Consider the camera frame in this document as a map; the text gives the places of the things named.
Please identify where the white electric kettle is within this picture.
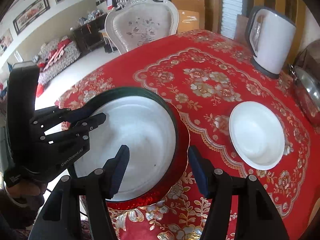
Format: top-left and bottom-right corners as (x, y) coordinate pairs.
(245, 6), (296, 79)

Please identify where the person's left hand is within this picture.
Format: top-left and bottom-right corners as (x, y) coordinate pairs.
(5, 181), (47, 199)

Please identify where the large red wedding plate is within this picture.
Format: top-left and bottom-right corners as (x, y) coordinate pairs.
(107, 103), (190, 210)

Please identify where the white ornate chair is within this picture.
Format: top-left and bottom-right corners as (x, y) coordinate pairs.
(105, 0), (179, 54)

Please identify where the floral sofa with red cushions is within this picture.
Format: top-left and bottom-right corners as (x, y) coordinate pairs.
(34, 36), (81, 87)

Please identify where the red floral tablecloth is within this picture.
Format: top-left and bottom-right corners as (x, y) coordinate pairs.
(57, 30), (319, 239)

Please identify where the white ceramic bowl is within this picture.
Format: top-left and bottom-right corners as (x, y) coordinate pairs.
(228, 101), (285, 170)

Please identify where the green plastic bowl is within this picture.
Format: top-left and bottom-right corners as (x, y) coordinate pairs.
(74, 87), (178, 202)

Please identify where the dark wooden sideboard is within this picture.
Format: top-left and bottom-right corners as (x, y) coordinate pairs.
(72, 14), (107, 56)

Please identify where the small white side table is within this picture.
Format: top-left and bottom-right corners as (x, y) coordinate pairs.
(99, 29), (117, 53)

